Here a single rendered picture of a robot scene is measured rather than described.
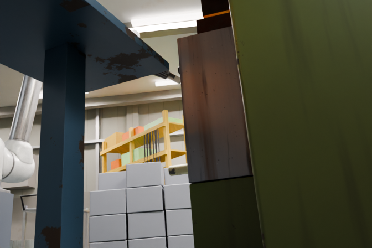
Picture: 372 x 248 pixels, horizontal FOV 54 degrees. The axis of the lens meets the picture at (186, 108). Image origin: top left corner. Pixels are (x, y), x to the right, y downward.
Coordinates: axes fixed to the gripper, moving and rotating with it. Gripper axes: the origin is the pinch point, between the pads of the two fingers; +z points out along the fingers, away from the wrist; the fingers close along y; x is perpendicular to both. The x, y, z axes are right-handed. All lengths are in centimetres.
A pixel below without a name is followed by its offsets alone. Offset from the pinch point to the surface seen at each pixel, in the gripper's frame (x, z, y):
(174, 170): -41.7, 19.5, 3.2
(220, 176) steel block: -52, 30, 68
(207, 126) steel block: -40, 21, 67
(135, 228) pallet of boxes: -62, 15, -203
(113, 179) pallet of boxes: -26, -31, -242
